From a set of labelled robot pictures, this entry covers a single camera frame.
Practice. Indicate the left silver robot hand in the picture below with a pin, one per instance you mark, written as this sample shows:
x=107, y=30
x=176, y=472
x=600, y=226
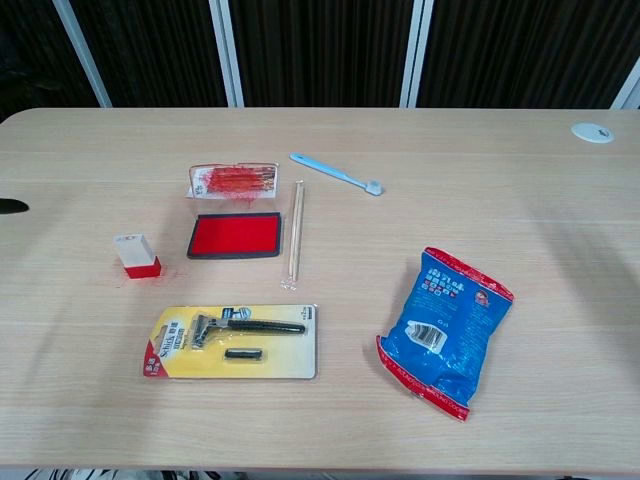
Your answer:
x=11, y=206

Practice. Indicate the white and red stamp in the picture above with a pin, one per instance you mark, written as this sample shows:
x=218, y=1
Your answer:
x=135, y=250

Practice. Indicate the red ink pad with clear lid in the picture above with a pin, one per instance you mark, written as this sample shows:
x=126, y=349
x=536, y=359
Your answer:
x=235, y=235

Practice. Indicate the wooden chopstick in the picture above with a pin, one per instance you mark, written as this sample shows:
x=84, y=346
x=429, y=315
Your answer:
x=299, y=231
x=294, y=230

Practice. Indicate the yellow razor blister pack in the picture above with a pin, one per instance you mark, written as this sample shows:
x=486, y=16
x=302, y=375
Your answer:
x=280, y=360

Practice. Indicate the light blue toothbrush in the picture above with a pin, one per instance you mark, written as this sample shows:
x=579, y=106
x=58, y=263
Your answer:
x=330, y=171

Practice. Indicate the blue snack bag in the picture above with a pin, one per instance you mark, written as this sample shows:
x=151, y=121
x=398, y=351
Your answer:
x=440, y=320

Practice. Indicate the white partition frame post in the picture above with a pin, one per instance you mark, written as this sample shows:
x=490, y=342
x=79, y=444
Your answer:
x=629, y=92
x=227, y=55
x=416, y=55
x=82, y=55

